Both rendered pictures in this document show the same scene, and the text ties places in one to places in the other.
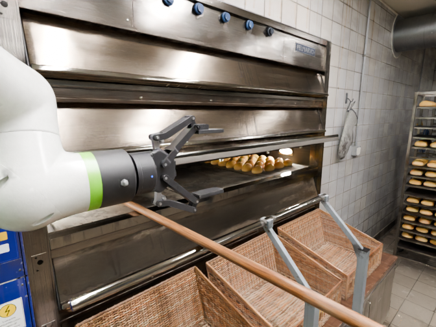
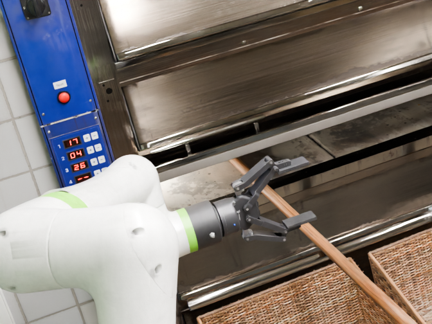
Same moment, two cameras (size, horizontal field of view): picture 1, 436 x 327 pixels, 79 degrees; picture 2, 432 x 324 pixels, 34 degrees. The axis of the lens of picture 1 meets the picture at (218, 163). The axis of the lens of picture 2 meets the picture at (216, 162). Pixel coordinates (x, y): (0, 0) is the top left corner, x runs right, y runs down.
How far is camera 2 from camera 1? 1.02 m
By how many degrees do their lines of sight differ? 31
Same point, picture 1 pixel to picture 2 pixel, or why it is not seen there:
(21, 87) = (142, 193)
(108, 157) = (198, 216)
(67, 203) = not seen: hidden behind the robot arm
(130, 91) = (229, 39)
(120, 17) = not seen: outside the picture
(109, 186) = (201, 239)
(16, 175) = not seen: hidden behind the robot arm
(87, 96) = (177, 62)
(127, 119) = (229, 74)
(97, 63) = (182, 20)
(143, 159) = (226, 211)
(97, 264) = (213, 253)
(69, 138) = (164, 118)
